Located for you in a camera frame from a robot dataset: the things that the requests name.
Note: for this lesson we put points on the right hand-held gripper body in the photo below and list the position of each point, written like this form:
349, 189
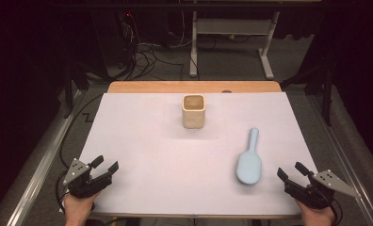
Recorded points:
316, 196

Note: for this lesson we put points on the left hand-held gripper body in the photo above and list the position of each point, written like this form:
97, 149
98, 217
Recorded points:
87, 183

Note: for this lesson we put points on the light blue hairbrush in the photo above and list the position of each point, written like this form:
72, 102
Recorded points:
249, 166

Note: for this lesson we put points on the beige square cup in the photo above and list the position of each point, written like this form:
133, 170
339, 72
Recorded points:
193, 119

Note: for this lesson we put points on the person's right hand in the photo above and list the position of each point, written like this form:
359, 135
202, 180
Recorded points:
319, 218

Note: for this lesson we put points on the person's left hand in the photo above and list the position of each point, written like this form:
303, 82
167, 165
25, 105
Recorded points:
77, 212

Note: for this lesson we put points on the white paper sheet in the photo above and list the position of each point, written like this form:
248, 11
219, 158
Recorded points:
175, 163

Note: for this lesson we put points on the black metal stand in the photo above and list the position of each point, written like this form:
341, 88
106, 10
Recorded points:
327, 100
69, 94

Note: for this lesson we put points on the dark box with red light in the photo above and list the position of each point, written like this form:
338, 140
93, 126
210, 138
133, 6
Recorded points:
112, 37

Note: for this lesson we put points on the aluminium floor rail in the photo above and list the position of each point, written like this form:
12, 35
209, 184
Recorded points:
46, 160
338, 147

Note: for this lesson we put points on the white metal desk frame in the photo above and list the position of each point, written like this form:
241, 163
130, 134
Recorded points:
231, 26

